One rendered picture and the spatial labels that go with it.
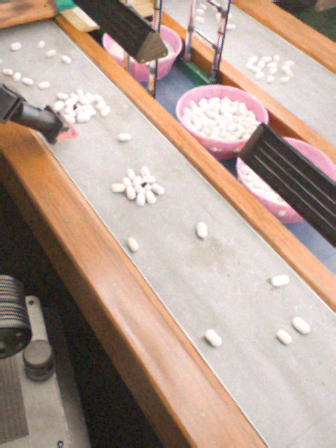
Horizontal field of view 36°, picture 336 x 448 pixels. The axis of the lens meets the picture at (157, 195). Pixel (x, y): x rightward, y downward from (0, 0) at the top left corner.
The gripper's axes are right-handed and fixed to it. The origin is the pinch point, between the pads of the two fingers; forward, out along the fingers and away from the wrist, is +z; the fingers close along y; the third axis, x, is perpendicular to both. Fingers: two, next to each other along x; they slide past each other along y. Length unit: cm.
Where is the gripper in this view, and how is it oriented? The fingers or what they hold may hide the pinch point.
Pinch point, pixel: (74, 134)
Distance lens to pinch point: 145.0
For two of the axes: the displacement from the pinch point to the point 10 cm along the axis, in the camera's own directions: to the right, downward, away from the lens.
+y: -5.3, -6.2, 5.8
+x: -5.9, 7.6, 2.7
